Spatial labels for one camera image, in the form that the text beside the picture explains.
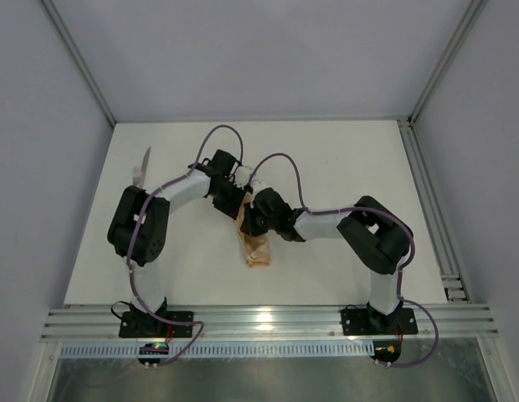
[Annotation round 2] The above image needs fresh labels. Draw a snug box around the purple cable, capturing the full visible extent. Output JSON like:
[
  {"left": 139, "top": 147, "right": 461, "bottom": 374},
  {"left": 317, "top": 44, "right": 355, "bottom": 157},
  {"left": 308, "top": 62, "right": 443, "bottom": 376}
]
[
  {"left": 126, "top": 124, "right": 244, "bottom": 378},
  {"left": 249, "top": 153, "right": 439, "bottom": 370}
]

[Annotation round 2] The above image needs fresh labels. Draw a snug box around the right side aluminium rail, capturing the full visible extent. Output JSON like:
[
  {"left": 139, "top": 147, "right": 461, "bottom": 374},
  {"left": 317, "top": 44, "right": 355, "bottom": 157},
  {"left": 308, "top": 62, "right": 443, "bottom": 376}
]
[{"left": 398, "top": 120, "right": 472, "bottom": 304}]

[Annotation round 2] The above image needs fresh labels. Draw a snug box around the right aluminium frame post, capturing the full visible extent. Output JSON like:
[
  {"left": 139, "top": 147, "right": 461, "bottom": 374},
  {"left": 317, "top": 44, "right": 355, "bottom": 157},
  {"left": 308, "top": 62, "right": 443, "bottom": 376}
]
[{"left": 408, "top": 0, "right": 488, "bottom": 126}]

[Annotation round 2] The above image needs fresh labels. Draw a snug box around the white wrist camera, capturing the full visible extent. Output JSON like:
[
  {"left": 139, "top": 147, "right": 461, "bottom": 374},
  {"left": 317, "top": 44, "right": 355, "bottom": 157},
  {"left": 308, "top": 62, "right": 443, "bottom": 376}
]
[
  {"left": 249, "top": 179, "right": 269, "bottom": 193},
  {"left": 234, "top": 165, "right": 254, "bottom": 188}
]

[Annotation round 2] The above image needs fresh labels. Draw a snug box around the pink handled table knife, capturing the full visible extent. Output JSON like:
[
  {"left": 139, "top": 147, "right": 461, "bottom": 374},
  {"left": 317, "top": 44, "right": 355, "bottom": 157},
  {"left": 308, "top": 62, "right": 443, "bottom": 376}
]
[{"left": 138, "top": 147, "right": 152, "bottom": 188}]

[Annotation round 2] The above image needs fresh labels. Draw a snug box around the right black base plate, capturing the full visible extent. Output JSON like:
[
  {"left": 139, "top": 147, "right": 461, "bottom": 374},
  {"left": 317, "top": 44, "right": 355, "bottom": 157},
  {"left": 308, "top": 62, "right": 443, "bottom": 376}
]
[{"left": 340, "top": 303, "right": 419, "bottom": 336}]

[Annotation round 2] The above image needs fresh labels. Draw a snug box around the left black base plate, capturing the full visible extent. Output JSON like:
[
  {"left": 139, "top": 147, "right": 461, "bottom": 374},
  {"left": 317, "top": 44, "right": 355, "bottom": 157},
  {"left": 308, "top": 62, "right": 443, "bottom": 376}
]
[{"left": 118, "top": 310, "right": 193, "bottom": 338}]

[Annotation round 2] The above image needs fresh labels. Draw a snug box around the controller board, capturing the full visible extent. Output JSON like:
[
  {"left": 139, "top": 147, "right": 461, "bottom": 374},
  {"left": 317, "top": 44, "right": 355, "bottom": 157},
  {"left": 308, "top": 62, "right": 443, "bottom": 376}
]
[
  {"left": 137, "top": 343, "right": 169, "bottom": 369},
  {"left": 371, "top": 338, "right": 403, "bottom": 366}
]

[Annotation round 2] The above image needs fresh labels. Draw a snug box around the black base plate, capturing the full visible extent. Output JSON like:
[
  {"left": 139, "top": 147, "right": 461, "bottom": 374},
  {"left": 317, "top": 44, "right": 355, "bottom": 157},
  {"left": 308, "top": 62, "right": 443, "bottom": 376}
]
[
  {"left": 118, "top": 310, "right": 193, "bottom": 338},
  {"left": 340, "top": 303, "right": 419, "bottom": 336}
]

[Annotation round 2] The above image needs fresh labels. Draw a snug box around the left aluminium frame post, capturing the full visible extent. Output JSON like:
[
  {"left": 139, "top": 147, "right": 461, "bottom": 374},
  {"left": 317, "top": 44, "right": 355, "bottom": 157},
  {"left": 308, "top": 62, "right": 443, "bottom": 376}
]
[{"left": 39, "top": 0, "right": 117, "bottom": 128}]

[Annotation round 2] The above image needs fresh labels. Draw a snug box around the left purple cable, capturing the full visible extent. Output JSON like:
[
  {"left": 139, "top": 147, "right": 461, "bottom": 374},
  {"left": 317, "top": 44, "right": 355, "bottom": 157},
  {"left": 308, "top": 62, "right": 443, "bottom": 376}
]
[{"left": 126, "top": 124, "right": 244, "bottom": 378}]

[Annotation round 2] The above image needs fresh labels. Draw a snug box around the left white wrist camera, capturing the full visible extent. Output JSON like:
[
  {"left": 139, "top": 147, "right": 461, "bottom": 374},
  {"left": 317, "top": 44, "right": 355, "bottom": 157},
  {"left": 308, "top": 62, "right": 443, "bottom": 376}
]
[{"left": 234, "top": 165, "right": 254, "bottom": 188}]

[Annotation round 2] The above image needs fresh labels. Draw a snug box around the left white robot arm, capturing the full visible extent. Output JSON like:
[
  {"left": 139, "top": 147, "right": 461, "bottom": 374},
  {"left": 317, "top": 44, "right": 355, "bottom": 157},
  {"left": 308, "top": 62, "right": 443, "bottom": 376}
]
[{"left": 107, "top": 150, "right": 252, "bottom": 338}]

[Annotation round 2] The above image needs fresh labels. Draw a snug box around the right controller board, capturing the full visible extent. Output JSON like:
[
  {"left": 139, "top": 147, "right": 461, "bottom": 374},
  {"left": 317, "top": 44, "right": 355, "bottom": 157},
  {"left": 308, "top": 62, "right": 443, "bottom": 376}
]
[{"left": 371, "top": 338, "right": 403, "bottom": 366}]

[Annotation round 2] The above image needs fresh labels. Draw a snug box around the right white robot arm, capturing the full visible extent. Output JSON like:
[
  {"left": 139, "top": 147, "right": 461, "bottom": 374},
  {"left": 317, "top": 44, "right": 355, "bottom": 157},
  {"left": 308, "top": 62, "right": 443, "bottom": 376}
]
[{"left": 241, "top": 188, "right": 415, "bottom": 333}]

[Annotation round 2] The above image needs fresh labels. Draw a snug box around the aluminium rail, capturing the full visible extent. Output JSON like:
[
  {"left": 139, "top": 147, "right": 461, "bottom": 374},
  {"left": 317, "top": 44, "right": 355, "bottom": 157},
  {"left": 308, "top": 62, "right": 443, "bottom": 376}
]
[
  {"left": 40, "top": 303, "right": 499, "bottom": 343},
  {"left": 398, "top": 120, "right": 472, "bottom": 304}
]

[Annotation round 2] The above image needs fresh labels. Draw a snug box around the peach satin cloth napkin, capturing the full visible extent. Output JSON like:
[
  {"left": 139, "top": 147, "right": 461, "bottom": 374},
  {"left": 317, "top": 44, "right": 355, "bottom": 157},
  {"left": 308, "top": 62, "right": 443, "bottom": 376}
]
[{"left": 235, "top": 193, "right": 271, "bottom": 269}]

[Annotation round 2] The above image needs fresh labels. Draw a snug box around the aluminium frame post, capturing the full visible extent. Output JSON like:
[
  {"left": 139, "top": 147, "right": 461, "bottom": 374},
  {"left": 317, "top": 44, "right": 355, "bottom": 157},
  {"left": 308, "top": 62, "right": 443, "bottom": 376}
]
[
  {"left": 408, "top": 0, "right": 488, "bottom": 126},
  {"left": 39, "top": 0, "right": 117, "bottom": 128}
]

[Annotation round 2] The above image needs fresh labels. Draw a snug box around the slotted cable duct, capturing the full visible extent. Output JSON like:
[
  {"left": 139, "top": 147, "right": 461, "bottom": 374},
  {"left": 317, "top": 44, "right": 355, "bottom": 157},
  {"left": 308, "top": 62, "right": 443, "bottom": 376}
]
[{"left": 59, "top": 339, "right": 373, "bottom": 359}]

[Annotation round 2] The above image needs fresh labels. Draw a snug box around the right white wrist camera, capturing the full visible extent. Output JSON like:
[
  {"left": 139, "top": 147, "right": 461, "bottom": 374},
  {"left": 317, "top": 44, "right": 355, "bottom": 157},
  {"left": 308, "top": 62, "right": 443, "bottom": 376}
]
[{"left": 249, "top": 179, "right": 269, "bottom": 193}]

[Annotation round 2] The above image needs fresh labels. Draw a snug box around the front aluminium rail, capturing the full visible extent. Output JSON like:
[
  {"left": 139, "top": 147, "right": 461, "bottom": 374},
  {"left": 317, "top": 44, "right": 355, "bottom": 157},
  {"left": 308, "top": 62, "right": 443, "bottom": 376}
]
[{"left": 40, "top": 303, "right": 499, "bottom": 343}]

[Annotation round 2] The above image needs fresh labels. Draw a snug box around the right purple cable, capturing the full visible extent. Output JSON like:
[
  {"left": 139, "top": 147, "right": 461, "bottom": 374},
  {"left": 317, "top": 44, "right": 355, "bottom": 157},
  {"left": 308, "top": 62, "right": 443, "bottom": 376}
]
[{"left": 249, "top": 153, "right": 439, "bottom": 370}]

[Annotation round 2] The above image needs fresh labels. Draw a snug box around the left controller board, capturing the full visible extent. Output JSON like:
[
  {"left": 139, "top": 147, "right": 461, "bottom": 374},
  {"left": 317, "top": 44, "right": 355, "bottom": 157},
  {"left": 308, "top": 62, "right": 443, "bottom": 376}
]
[{"left": 137, "top": 343, "right": 169, "bottom": 369}]

